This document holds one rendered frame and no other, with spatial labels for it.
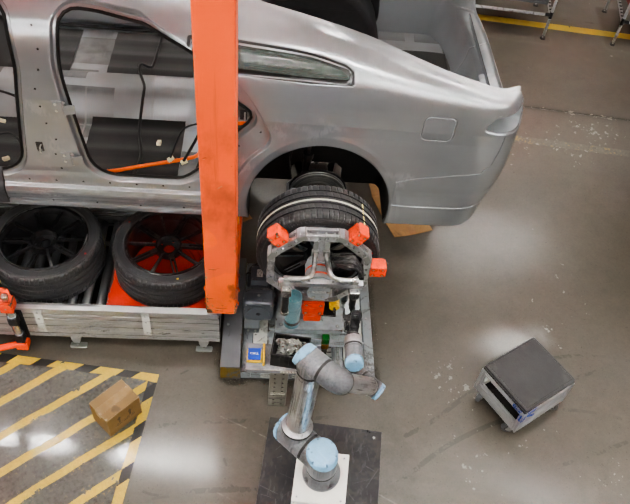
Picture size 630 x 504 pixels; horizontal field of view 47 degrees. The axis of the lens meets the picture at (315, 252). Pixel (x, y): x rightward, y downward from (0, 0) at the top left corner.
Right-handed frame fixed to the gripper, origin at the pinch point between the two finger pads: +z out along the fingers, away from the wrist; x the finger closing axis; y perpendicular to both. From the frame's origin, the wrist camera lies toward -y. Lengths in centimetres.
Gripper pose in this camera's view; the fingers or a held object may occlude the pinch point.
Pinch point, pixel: (351, 302)
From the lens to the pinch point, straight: 373.2
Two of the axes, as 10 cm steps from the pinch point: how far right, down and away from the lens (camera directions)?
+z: -0.2, -7.6, 6.5
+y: -0.8, 6.5, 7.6
